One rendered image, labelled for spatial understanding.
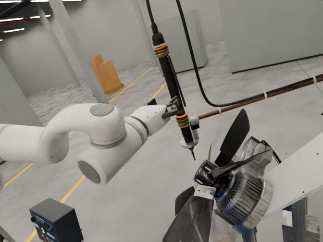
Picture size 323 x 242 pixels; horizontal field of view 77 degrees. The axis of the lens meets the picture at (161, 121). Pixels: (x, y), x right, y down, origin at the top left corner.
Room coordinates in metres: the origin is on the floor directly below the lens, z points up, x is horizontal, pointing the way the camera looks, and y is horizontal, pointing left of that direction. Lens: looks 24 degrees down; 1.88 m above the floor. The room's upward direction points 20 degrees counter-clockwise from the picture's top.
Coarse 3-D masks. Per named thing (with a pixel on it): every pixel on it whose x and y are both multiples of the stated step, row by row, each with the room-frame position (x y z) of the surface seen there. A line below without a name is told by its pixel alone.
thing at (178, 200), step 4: (188, 188) 0.82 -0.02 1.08; (192, 188) 0.79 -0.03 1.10; (184, 192) 0.83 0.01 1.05; (188, 192) 0.80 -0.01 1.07; (192, 192) 0.78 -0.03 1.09; (180, 196) 0.85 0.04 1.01; (184, 196) 0.81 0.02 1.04; (188, 196) 0.78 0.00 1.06; (176, 200) 0.87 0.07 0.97; (180, 200) 0.83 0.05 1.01; (184, 200) 0.80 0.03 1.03; (176, 204) 0.85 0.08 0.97; (180, 204) 0.81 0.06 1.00; (184, 204) 0.78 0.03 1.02; (176, 208) 0.83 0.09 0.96; (180, 208) 0.79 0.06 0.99; (176, 212) 0.81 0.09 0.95
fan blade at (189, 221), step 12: (192, 204) 0.62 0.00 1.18; (204, 204) 0.60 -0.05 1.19; (180, 216) 0.60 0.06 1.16; (192, 216) 0.57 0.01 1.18; (204, 216) 0.55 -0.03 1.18; (180, 228) 0.55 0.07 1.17; (192, 228) 0.52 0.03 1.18; (204, 228) 0.50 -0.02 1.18; (168, 240) 0.53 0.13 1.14; (180, 240) 0.50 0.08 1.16; (204, 240) 0.45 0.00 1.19
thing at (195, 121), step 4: (192, 116) 0.67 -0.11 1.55; (196, 116) 0.66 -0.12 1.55; (192, 120) 0.64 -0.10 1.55; (196, 120) 0.64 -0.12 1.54; (192, 124) 0.64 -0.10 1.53; (196, 124) 0.64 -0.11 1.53; (192, 128) 0.63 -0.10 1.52; (196, 128) 0.63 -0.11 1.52; (192, 132) 0.64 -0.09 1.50; (196, 132) 0.64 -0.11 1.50; (192, 136) 0.67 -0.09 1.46; (196, 136) 0.64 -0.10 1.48; (184, 140) 0.67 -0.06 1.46; (196, 140) 0.64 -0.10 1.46; (184, 144) 0.64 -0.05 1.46; (188, 144) 0.63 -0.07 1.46; (192, 144) 0.62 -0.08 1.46; (196, 144) 0.63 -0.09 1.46
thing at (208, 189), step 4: (196, 188) 0.69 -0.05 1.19; (200, 188) 0.68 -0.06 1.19; (204, 188) 0.67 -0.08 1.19; (208, 188) 0.67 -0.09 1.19; (212, 188) 0.66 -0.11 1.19; (196, 192) 0.67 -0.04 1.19; (200, 192) 0.66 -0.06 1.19; (208, 192) 0.65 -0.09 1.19; (212, 192) 0.64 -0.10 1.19; (200, 196) 0.64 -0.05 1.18; (204, 196) 0.64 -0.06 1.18; (208, 196) 0.63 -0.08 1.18; (212, 196) 0.62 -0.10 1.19
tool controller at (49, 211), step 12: (48, 204) 0.89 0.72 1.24; (60, 204) 0.86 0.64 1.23; (36, 216) 0.83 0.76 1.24; (48, 216) 0.78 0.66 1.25; (60, 216) 0.76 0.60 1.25; (72, 216) 0.78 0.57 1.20; (36, 228) 0.85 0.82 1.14; (48, 228) 0.75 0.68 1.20; (60, 228) 0.72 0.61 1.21; (72, 228) 0.75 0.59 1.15; (60, 240) 0.70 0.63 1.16; (72, 240) 0.73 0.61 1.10
